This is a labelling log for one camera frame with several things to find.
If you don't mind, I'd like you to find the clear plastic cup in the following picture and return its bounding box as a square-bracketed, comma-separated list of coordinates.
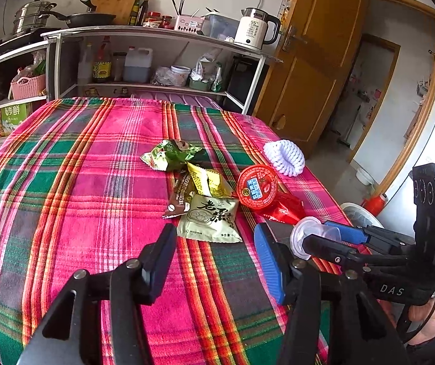
[289, 217, 341, 260]

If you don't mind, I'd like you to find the pale green snack packet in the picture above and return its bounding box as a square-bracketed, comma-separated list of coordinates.
[177, 194, 242, 243]

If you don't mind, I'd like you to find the brown chocolate bar wrapper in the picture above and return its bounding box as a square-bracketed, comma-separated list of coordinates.
[162, 168, 196, 219]

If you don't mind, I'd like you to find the white foam fruit net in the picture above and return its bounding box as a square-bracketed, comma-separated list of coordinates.
[264, 139, 306, 177]

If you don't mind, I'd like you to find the small yellow snack packet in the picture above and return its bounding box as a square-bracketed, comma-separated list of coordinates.
[187, 162, 233, 199]

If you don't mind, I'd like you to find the green pea snack bag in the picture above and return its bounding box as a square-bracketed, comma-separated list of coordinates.
[141, 139, 203, 172]

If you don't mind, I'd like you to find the white trash bin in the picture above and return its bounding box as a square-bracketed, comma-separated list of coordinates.
[340, 202, 383, 228]

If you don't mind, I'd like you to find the person's right hand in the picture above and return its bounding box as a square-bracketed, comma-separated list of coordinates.
[408, 299, 435, 345]

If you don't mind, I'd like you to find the plaid pink green tablecloth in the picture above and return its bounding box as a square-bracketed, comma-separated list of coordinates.
[0, 96, 374, 365]

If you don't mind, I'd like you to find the pink storage bin lid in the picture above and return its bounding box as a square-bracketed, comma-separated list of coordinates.
[130, 90, 221, 110]

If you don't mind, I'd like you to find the wooden door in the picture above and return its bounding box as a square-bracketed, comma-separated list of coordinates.
[253, 0, 369, 156]

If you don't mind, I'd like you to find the green milk carton box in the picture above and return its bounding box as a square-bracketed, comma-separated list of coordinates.
[1, 102, 33, 135]

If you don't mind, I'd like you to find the clear plastic bottle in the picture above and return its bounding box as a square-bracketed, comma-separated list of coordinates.
[77, 42, 94, 85]

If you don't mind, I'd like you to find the white round tub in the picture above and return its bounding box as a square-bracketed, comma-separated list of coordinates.
[170, 65, 191, 87]

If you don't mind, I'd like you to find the white vinegar jug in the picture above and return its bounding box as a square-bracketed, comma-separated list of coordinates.
[123, 46, 153, 83]

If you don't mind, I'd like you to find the soy sauce bottle yellow label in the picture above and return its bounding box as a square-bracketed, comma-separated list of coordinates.
[93, 36, 112, 82]

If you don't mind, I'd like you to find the white metal shelf rack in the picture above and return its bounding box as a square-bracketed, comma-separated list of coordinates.
[0, 26, 273, 114]

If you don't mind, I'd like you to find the pink plastic basket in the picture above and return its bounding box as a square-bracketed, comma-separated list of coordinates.
[10, 74, 46, 100]

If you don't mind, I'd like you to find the white electric kettle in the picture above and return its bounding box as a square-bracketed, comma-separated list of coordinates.
[234, 8, 281, 50]

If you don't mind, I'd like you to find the pink utensil holder box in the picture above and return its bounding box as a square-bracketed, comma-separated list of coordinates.
[174, 15, 204, 34]

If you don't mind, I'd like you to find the black frying pan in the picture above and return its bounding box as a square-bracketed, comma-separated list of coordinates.
[39, 0, 116, 28]

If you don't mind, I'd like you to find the clear plastic storage container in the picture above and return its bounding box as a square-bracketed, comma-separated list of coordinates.
[202, 12, 239, 40]

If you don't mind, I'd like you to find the black induction cooktop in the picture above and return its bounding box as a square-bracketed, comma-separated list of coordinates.
[0, 27, 57, 55]

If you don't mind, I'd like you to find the stainless steel steamer pot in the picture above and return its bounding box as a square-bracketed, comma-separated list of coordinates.
[11, 0, 57, 36]

